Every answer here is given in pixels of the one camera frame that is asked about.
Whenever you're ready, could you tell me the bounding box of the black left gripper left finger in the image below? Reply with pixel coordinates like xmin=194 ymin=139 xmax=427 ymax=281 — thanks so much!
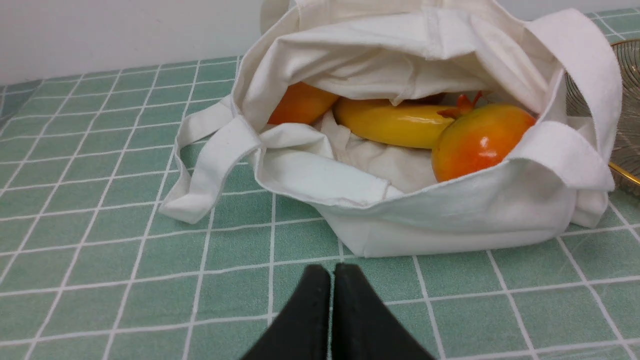
xmin=242 ymin=264 xmax=331 ymax=360

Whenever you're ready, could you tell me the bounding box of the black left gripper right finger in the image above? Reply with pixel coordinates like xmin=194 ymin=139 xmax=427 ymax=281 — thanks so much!
xmin=332 ymin=263 xmax=434 ymax=360

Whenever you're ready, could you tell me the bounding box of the white cloth tote bag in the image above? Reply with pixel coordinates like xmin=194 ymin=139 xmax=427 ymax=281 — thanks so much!
xmin=159 ymin=0 xmax=623 ymax=257

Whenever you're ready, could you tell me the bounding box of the orange fruit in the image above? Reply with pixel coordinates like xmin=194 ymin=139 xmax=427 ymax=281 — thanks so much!
xmin=267 ymin=82 xmax=340 ymax=125

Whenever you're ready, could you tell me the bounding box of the yellow banana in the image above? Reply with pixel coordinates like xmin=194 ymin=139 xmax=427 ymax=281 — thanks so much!
xmin=333 ymin=97 xmax=453 ymax=150

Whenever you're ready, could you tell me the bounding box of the green checkered tablecloth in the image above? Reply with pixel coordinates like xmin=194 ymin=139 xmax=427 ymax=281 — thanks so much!
xmin=0 ymin=7 xmax=640 ymax=360

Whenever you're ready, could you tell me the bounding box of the orange red pomegranate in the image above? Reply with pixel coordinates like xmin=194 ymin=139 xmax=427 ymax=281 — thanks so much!
xmin=431 ymin=91 xmax=537 ymax=183

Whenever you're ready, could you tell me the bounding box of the gold rimmed glass bowl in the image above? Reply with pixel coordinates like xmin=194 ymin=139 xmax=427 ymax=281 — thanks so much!
xmin=565 ymin=39 xmax=640 ymax=197

